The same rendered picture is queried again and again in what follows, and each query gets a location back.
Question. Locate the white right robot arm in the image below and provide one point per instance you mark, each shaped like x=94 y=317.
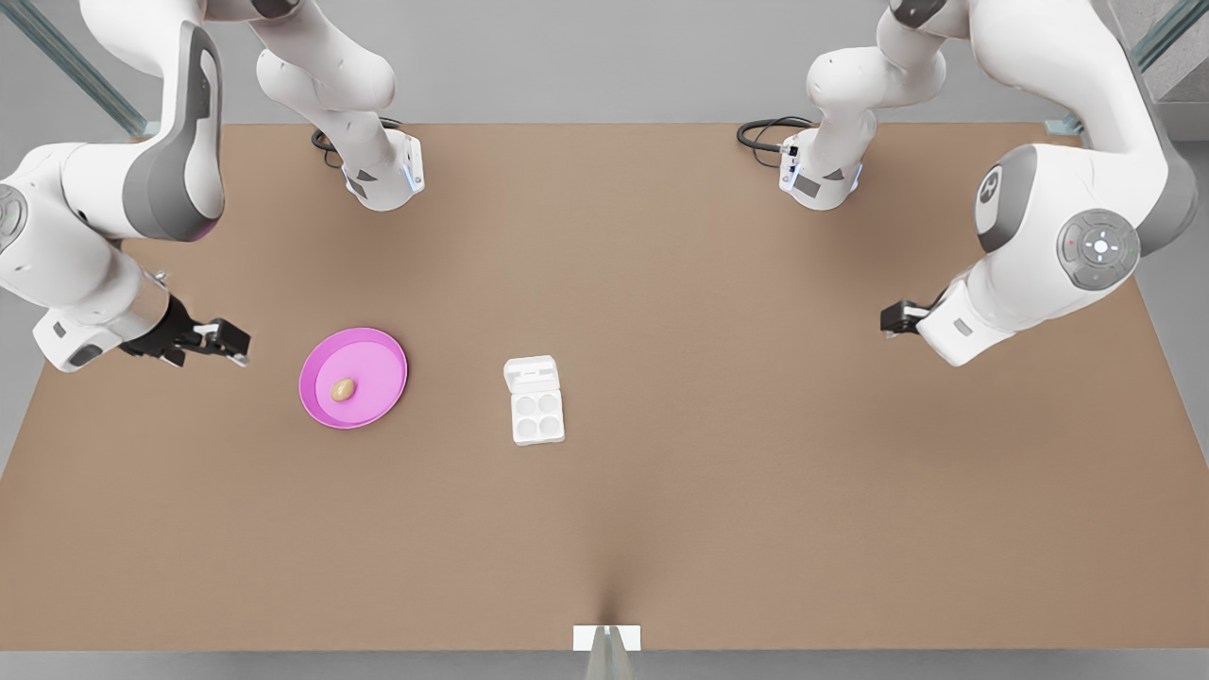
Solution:
x=85 y=198

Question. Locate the pink round plate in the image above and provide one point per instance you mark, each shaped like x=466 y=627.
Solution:
x=373 y=368

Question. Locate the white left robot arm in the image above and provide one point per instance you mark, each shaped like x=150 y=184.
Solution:
x=1067 y=189

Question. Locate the white egg box lid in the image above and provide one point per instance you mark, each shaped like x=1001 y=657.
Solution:
x=532 y=374

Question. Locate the white egg box tray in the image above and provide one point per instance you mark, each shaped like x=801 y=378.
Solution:
x=537 y=418

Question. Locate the brown egg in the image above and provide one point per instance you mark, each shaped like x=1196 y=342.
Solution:
x=343 y=389

